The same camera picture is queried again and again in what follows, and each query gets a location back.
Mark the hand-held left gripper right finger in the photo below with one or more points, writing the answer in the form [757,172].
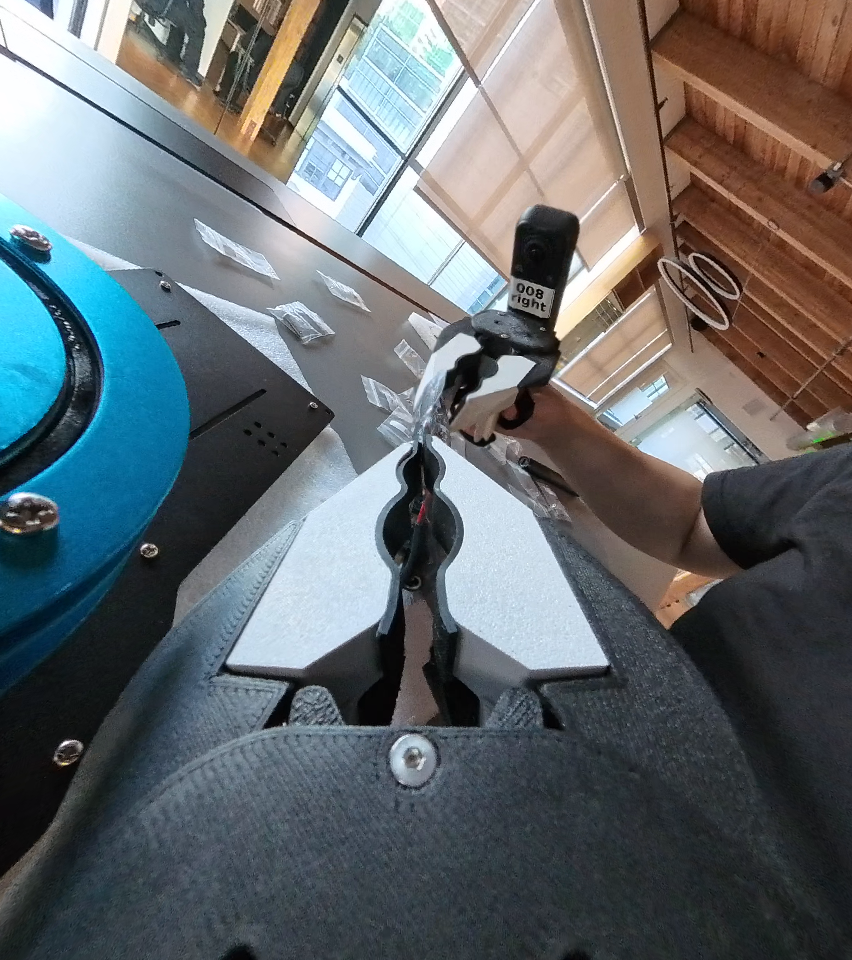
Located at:
[523,593]

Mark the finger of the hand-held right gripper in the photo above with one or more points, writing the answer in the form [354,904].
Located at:
[493,393]
[448,372]

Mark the blue toy robot arm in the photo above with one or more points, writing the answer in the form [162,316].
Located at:
[51,495]

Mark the black metal base plate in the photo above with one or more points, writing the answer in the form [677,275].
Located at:
[231,435]

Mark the dark parts bag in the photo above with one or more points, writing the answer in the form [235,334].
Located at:
[423,525]

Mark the scattered small clear zip bags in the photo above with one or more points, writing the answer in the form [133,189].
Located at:
[299,318]

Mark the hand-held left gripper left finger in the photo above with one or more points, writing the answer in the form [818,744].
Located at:
[321,593]

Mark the person's right hand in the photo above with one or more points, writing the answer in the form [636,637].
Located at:
[531,417]

